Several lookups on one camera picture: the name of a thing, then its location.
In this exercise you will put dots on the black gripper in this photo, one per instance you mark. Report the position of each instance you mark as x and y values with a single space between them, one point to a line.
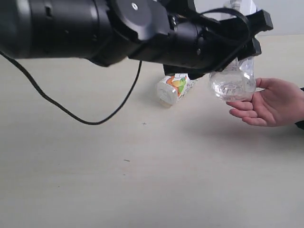
185 41

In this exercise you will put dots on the clear bottle white grey label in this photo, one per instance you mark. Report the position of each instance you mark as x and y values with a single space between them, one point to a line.
236 82

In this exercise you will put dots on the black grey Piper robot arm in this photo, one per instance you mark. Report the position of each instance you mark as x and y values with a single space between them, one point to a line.
105 32

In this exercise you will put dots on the tea bottle fruit label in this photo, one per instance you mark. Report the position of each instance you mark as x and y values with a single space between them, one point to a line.
173 88

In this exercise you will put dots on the person's open bare hand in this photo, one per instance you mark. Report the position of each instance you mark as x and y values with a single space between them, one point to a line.
270 107

